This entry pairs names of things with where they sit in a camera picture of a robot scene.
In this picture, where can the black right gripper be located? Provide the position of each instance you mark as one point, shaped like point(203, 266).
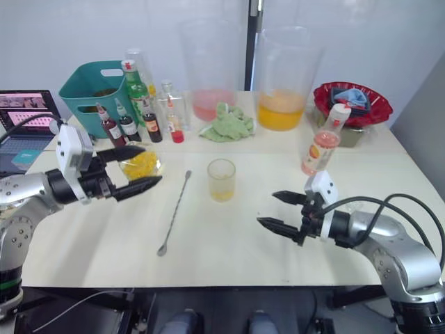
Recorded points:
point(311, 222)

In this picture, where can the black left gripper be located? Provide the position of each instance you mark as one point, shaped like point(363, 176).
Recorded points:
point(95, 182)

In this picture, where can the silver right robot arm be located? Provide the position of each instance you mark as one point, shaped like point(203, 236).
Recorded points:
point(393, 243)

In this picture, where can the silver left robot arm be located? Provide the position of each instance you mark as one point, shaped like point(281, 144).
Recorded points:
point(24, 195)

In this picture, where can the small red syrup bottle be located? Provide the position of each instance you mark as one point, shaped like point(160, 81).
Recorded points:
point(112, 130)

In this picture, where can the small dark bottle white label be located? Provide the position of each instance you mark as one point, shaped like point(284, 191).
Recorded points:
point(128, 125)

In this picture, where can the dark bottle with orange label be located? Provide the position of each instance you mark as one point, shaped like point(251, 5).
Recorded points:
point(153, 127)

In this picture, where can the long metal bar spoon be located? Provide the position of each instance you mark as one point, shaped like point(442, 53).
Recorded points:
point(174, 215)

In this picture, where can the clear drinking glass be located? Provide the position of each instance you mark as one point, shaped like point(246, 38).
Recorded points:
point(221, 181)

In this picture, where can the juice bottle with white cap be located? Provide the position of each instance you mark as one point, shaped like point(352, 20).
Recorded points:
point(321, 142)

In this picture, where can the clear square glass bottle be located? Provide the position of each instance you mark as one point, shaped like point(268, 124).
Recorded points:
point(175, 104)

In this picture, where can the green bottle with white cap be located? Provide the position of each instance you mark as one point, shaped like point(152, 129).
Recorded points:
point(136, 90)

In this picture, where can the tall clear plastic bottle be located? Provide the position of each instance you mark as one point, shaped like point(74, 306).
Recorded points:
point(140, 66)

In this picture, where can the large beaker with pink liquid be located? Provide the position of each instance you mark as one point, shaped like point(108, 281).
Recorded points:
point(210, 76)

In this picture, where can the large beaker with orange liquid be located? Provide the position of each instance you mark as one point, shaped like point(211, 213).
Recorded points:
point(281, 87)

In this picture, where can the clear container with yellow contents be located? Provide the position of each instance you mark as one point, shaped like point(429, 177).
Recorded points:
point(140, 166)

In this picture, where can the teal plastic basket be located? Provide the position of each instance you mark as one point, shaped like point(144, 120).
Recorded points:
point(88, 94)

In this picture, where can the green cloth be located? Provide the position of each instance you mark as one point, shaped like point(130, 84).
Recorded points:
point(227, 123)

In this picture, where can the small teal box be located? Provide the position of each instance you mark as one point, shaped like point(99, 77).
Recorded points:
point(25, 158)

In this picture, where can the open laptop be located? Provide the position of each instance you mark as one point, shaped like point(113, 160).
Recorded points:
point(21, 128)

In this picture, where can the blue cloth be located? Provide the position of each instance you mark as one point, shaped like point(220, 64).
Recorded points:
point(353, 95)

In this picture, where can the red plastic bowl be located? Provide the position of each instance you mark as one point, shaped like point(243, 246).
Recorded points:
point(375, 104)

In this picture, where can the blue rounded shape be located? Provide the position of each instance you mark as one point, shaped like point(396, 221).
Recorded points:
point(182, 321)

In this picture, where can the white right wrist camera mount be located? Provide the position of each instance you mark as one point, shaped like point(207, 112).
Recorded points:
point(325, 186)

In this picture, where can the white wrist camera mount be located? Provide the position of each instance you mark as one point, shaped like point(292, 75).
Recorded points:
point(71, 146)
point(325, 186)

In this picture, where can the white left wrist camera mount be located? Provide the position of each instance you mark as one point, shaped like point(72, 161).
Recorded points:
point(71, 146)

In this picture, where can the black table frame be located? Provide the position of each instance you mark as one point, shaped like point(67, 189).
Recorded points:
point(354, 295)

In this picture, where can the dark vertical post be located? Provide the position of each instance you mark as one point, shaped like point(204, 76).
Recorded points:
point(253, 45)

